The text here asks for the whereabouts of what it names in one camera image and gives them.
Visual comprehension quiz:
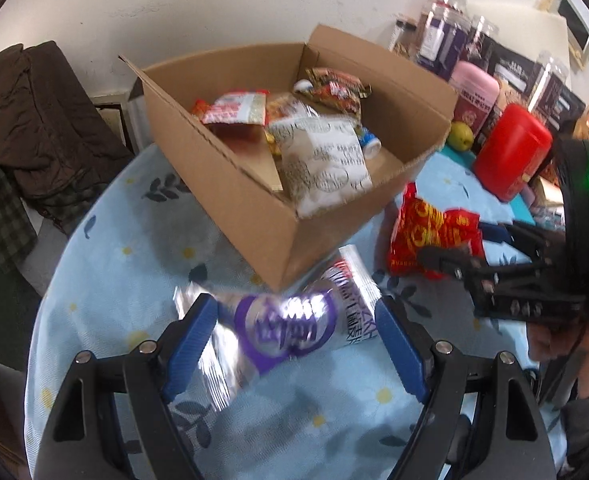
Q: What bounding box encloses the orange-red snack packet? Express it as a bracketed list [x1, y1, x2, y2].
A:
[304, 66, 372, 116]

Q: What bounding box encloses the red canister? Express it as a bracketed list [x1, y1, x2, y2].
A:
[473, 104, 554, 202]

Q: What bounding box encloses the blue floral tablecloth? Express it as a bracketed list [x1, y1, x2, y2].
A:
[24, 142, 570, 480]

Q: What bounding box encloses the white foam board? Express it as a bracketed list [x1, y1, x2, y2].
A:
[467, 2, 570, 71]

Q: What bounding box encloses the red white snack packet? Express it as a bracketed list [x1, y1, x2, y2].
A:
[191, 91, 270, 127]

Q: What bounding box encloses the green fruit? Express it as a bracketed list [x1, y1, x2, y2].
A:
[447, 121, 475, 152]

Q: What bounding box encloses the red gold-print snack packet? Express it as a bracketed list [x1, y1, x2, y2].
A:
[387, 182, 485, 281]

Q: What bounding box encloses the wooden framed wall panel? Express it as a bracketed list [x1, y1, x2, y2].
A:
[538, 0, 589, 68]

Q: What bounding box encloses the white patterned snack packet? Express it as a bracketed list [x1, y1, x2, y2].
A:
[267, 114, 373, 218]

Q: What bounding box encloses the silver purple snack packet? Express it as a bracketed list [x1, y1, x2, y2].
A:
[172, 245, 382, 413]

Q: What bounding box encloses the clear jar with nuts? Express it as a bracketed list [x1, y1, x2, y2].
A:
[389, 17, 420, 58]

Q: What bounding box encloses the pink canister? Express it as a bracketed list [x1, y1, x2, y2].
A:
[447, 61, 501, 133]

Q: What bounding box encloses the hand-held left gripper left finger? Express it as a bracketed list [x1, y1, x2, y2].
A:
[34, 292, 220, 480]

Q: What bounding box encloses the clear jar dark label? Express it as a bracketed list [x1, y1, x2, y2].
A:
[461, 15, 500, 68]

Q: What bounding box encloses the red patterned bag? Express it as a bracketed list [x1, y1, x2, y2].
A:
[571, 95, 589, 142]

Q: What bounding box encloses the leaning picture frame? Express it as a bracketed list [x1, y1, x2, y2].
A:
[92, 91, 148, 156]

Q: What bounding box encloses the cardboard box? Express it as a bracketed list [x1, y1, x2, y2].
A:
[118, 24, 459, 293]

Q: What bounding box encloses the blue tube snack packet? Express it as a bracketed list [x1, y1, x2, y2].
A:
[293, 79, 382, 159]

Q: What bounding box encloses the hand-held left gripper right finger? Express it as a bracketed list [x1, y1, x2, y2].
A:
[374, 296, 557, 480]

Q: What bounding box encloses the dark green chair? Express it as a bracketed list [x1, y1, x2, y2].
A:
[0, 220, 50, 361]

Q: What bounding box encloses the person's right hand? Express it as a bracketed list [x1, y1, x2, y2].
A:
[527, 321, 589, 396]

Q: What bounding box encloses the clear jar black label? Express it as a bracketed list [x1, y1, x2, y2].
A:
[527, 51, 572, 121]

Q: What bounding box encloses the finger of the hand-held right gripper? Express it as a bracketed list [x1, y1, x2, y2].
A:
[417, 244, 482, 283]
[480, 222, 550, 263]

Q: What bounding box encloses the clear jar purple label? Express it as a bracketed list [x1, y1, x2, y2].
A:
[414, 2, 470, 81]

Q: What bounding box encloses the brown quilted jacket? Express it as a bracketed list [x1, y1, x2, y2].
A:
[0, 40, 135, 233]

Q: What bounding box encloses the black foil bag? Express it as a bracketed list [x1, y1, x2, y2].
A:
[484, 42, 542, 98]
[544, 82, 587, 133]

